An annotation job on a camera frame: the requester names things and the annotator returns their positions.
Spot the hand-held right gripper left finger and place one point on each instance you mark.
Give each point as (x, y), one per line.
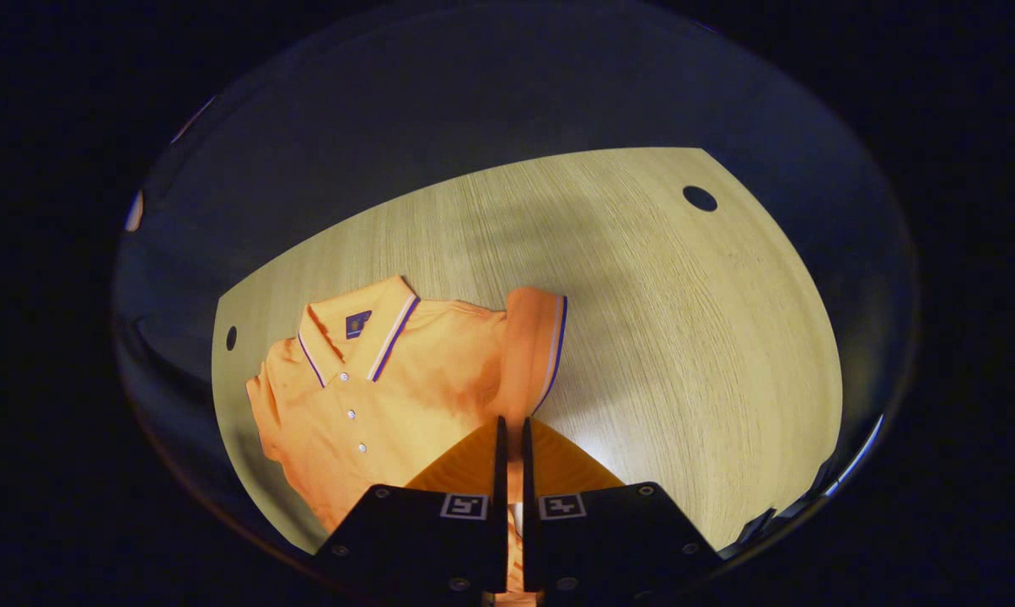
(440, 548)

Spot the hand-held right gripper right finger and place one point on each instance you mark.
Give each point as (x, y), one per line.
(600, 548)

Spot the orange T-shirt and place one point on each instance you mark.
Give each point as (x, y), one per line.
(406, 396)

